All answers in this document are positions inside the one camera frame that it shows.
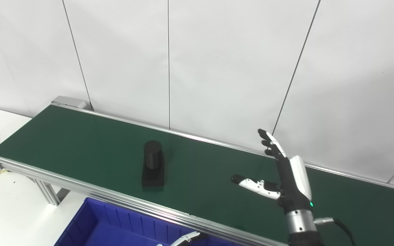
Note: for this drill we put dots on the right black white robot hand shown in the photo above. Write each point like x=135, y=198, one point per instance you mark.
x=294, y=191

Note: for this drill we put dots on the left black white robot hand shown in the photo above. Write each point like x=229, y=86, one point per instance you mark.
x=192, y=236

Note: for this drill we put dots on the black cylinder-on-block part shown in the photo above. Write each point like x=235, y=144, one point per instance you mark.
x=153, y=167

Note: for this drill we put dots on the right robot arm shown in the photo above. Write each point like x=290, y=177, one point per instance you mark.
x=301, y=227

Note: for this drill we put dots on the blue plastic bin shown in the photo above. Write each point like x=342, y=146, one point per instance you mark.
x=115, y=229

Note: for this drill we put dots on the green conveyor belt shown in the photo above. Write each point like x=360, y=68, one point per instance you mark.
x=80, y=188
x=97, y=150

